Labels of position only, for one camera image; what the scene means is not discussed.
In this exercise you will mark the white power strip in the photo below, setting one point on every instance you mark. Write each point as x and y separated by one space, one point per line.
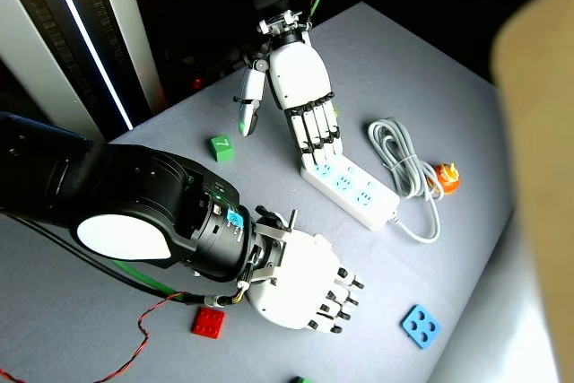
372 208

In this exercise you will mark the grey table cloth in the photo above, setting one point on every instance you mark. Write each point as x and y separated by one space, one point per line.
403 87

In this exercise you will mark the green number cube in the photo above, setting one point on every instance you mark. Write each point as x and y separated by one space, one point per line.
223 152

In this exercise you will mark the small orange toy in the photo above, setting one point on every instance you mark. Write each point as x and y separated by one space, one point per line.
448 181

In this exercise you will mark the white light strip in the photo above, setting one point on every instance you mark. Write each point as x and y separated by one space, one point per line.
89 42

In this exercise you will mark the blurred tan panel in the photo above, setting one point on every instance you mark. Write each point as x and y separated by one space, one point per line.
538 132

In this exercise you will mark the red toy brick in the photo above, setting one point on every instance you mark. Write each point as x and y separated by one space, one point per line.
209 324

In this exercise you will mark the blue four-hole foam block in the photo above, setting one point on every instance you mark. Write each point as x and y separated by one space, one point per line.
422 325

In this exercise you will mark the dark green block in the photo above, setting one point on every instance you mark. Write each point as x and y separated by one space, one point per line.
301 380

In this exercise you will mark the white wall panel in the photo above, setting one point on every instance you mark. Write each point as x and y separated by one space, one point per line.
45 78

